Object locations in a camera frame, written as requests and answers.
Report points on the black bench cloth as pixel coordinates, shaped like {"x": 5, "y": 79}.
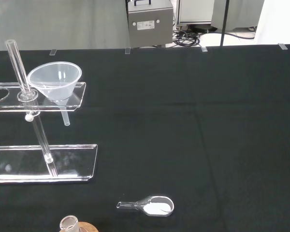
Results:
{"x": 183, "y": 145}

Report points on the grey metal equipment box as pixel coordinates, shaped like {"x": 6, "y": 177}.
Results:
{"x": 149, "y": 33}

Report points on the white metal cabinet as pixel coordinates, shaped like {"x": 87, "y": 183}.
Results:
{"x": 195, "y": 12}

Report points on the clear cloth clip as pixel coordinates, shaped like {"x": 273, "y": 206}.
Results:
{"x": 282, "y": 46}
{"x": 204, "y": 49}
{"x": 127, "y": 50}
{"x": 53, "y": 52}

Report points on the small round-bottom glass flask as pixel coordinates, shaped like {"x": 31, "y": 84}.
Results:
{"x": 68, "y": 223}

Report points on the black tripod pole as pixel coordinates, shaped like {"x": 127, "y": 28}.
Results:
{"x": 223, "y": 24}

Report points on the glass weighing funnel with powder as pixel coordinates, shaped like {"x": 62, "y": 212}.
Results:
{"x": 157, "y": 207}

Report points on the clear acrylic funnel stand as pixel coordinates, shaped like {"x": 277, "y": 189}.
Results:
{"x": 65, "y": 158}

